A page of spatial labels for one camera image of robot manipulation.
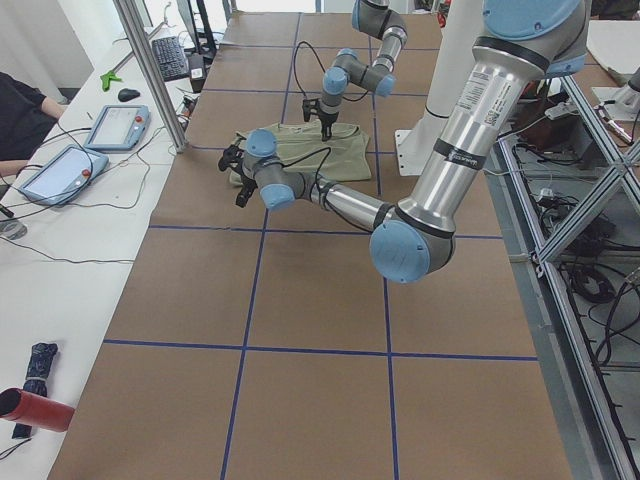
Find black computer mouse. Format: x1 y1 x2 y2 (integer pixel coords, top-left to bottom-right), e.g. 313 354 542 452
117 88 141 102

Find far blue teach pendant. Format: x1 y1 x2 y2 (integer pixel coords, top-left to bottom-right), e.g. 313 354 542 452
84 105 150 153

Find dark blue folded cloth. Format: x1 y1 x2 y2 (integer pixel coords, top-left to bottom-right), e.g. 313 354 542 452
12 342 58 439

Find near blue teach pendant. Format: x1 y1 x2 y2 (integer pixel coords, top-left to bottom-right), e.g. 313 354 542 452
18 145 109 206

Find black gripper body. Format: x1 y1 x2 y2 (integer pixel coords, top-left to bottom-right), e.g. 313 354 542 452
238 160 257 193
317 103 340 131

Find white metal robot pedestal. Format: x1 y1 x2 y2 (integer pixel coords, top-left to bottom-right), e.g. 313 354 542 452
395 0 484 176

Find black braided right cable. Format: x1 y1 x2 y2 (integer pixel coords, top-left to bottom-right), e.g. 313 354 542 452
279 145 335 187

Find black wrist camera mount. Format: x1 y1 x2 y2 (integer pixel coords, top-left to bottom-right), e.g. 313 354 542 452
302 98 321 122
218 144 244 175

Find black braided cable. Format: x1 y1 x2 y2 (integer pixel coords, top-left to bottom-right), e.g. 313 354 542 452
291 41 369 104
279 145 335 187

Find aluminium frame rail structure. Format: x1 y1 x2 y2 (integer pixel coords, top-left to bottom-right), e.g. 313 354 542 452
487 63 639 479

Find aluminium frame post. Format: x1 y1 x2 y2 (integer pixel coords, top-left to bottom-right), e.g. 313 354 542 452
113 0 187 154

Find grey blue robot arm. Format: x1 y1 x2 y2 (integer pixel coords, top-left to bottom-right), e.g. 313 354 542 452
219 1 591 283
305 0 408 141

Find blue teach pendant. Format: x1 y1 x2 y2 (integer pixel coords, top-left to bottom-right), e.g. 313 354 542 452
18 145 109 206
84 105 150 153

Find black braided left cable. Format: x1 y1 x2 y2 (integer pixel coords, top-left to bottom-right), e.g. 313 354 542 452
291 41 369 104

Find seated person black shirt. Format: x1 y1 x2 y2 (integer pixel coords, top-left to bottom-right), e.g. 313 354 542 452
1 72 66 176

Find olive green long-sleeve shirt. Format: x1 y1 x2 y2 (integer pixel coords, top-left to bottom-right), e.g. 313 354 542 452
228 122 372 188

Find green plastic tool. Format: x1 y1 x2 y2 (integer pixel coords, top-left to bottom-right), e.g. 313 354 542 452
100 70 122 92

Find black computer keyboard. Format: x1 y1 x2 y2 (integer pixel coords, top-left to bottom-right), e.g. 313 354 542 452
151 36 189 81

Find red cylinder bottle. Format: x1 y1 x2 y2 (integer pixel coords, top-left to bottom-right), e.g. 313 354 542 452
1 388 75 432

